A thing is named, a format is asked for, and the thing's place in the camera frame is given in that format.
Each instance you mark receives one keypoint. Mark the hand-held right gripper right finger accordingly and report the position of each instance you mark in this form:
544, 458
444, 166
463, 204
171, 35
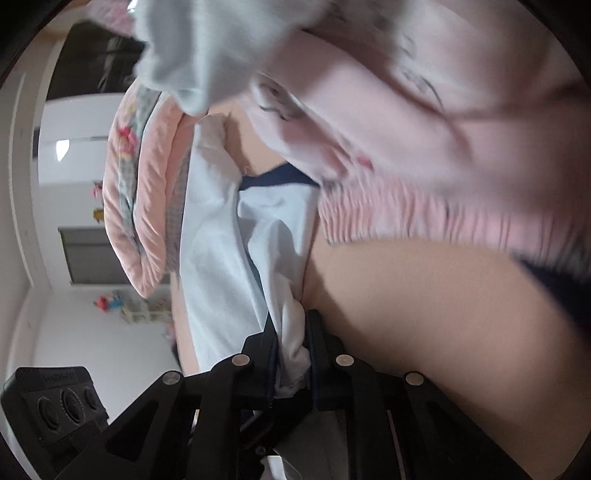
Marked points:
316, 369

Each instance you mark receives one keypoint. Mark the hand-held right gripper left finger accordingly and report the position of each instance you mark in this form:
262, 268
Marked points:
268, 369

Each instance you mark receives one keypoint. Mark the white T-shirt navy trim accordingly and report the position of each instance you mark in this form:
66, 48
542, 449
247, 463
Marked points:
217, 258

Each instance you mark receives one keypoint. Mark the light blue printed pajama pants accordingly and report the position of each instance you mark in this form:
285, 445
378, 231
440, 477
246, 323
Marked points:
184, 60

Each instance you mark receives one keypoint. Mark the pink bed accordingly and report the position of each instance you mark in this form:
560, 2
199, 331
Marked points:
415, 314

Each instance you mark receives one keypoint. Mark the red blue toy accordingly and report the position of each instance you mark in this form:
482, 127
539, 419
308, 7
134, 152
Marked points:
107, 304

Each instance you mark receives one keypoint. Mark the white shelf rack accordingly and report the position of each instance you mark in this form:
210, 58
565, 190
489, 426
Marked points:
145, 311

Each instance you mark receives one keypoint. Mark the grey door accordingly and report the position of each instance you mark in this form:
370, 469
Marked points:
92, 256

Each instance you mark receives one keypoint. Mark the yellow toy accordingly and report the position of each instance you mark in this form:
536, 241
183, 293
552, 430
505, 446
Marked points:
98, 216

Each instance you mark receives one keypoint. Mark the pink folded quilt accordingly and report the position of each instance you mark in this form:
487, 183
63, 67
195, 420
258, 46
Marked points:
134, 207

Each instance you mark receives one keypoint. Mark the small doll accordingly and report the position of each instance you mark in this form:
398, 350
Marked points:
98, 190

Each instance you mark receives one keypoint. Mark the pink printed pajamas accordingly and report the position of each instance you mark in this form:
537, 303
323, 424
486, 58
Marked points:
415, 138

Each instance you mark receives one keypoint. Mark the navy white-striped garment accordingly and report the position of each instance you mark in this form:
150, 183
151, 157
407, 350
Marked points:
568, 295

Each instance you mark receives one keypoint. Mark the dark glass wardrobe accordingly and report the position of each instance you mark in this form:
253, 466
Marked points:
92, 64

